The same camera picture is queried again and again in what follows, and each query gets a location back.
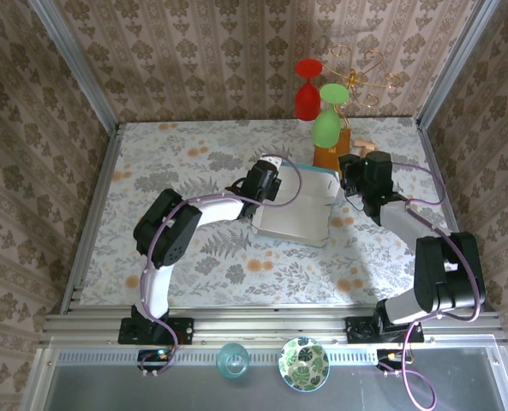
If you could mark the teal and white paper box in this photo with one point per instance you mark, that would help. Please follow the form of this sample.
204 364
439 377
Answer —
296 218

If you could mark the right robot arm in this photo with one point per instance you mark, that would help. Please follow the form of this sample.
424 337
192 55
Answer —
446 274

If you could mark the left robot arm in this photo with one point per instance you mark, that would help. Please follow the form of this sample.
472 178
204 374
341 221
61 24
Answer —
168 235

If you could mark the small wooden peg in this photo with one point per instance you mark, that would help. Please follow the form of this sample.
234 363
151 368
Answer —
367 147

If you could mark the brown wooden board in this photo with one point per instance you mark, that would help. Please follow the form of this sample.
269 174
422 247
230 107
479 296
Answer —
328 156

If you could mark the green plastic goblet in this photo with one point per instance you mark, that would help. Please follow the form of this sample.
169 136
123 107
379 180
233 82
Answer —
325 126

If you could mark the red plastic goblet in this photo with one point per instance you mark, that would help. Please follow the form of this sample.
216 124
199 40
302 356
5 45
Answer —
305 100

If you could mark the floral table cloth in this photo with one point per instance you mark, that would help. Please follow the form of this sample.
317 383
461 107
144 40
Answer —
193 274

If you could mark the small black controller board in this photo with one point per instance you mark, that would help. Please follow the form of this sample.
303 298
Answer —
392 359
155 359

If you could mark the teal drinking glass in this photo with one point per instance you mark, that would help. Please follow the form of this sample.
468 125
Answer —
232 361

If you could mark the leaf pattern bowl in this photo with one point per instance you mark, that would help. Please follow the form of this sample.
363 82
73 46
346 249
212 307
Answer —
303 364

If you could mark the grey metal shelf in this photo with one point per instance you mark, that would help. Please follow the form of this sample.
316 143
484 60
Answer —
365 394

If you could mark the aluminium table side rail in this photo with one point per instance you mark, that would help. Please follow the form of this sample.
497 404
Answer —
94 218
425 137

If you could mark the aluminium frame post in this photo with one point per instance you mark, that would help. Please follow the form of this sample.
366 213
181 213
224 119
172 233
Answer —
455 64
71 64

